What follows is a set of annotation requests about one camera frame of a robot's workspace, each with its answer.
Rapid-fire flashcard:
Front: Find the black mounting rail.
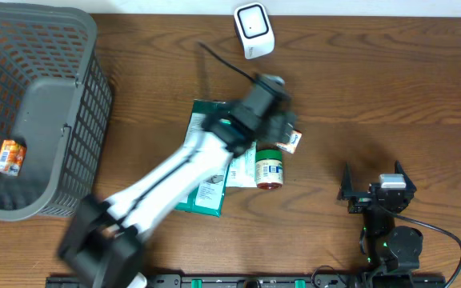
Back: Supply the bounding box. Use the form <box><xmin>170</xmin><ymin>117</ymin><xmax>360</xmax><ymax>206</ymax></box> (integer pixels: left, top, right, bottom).
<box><xmin>45</xmin><ymin>274</ymin><xmax>446</xmax><ymax>288</ymax></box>

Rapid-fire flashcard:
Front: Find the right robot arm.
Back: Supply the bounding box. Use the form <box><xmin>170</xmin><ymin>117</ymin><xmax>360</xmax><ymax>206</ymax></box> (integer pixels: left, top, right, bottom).
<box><xmin>339</xmin><ymin>161</ymin><xmax>423</xmax><ymax>288</ymax></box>

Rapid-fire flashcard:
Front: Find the white teal wipes packet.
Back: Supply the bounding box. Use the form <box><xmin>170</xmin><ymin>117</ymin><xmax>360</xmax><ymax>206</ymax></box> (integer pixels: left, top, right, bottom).
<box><xmin>226</xmin><ymin>142</ymin><xmax>257</xmax><ymax>188</ymax></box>

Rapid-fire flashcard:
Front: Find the orange small box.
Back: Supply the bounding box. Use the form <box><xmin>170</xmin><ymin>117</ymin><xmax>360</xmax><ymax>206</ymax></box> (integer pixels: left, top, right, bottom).
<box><xmin>0</xmin><ymin>140</ymin><xmax>27</xmax><ymax>176</ymax></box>

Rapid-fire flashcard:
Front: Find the green lid spice jar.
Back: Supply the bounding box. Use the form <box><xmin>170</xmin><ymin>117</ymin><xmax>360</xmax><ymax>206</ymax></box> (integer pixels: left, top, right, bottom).
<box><xmin>255</xmin><ymin>149</ymin><xmax>283</xmax><ymax>190</ymax></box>

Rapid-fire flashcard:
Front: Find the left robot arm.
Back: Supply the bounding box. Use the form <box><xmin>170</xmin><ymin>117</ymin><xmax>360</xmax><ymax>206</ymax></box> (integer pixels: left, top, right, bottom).
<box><xmin>58</xmin><ymin>102</ymin><xmax>297</xmax><ymax>287</ymax></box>

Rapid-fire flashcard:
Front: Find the grey plastic shopping basket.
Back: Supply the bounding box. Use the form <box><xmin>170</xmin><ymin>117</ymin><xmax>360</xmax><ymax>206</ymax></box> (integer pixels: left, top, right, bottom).
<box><xmin>0</xmin><ymin>2</ymin><xmax>114</xmax><ymax>222</ymax></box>

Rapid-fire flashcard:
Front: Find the red white sachet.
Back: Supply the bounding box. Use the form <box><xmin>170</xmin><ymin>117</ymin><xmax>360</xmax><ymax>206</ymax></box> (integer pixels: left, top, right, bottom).
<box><xmin>275</xmin><ymin>130</ymin><xmax>303</xmax><ymax>154</ymax></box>

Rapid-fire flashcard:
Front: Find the white barcode scanner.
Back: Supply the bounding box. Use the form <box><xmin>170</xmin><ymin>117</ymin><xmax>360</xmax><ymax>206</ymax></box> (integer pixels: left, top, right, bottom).
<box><xmin>234</xmin><ymin>2</ymin><xmax>275</xmax><ymax>60</ymax></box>

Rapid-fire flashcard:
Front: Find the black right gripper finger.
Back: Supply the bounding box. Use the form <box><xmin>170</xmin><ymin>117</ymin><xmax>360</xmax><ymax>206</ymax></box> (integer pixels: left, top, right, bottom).
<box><xmin>395</xmin><ymin>160</ymin><xmax>415</xmax><ymax>188</ymax></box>
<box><xmin>339</xmin><ymin>163</ymin><xmax>353</xmax><ymax>193</ymax></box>

